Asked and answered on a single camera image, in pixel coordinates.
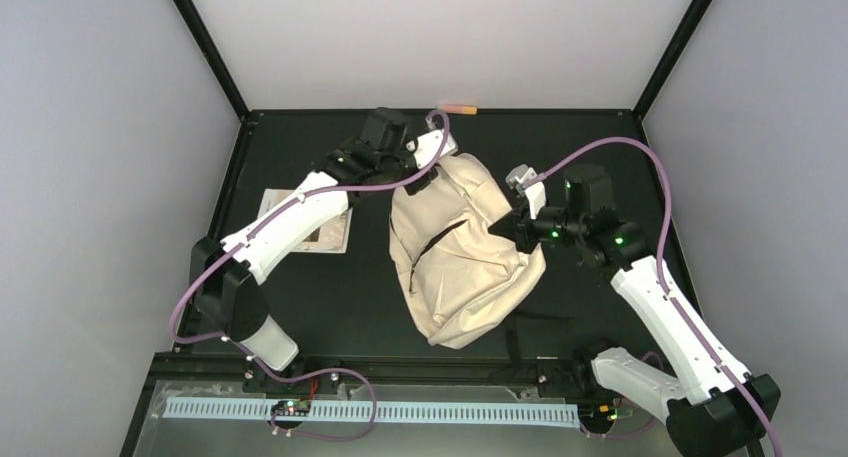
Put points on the orange highlighter pen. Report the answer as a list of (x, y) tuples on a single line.
[(458, 109)]

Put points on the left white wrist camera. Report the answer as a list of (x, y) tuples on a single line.
[(430, 147)]

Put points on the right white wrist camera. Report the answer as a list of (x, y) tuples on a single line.
[(524, 180)]

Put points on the light blue slotted cable duct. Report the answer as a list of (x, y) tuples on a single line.
[(558, 415)]

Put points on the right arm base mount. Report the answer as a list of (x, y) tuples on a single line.
[(573, 381)]

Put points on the black frame post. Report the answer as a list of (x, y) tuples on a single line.
[(211, 54), (684, 31)]

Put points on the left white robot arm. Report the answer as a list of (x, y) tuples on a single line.
[(227, 275)]

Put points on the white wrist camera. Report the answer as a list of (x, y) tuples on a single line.
[(430, 147), (524, 180)]

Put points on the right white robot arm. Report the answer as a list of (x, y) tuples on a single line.
[(709, 402)]

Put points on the black frame post left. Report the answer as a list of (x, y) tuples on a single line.
[(211, 54)]

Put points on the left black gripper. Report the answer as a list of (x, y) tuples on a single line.
[(411, 186)]

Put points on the black frame post right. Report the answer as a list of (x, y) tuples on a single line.
[(684, 31)]

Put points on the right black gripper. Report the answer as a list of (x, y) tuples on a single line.
[(516, 229)]

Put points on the white coffee cover book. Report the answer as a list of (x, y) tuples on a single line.
[(331, 238)]

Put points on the beige canvas backpack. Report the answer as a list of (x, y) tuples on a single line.
[(458, 280)]

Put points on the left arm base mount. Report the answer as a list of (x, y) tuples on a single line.
[(300, 378)]

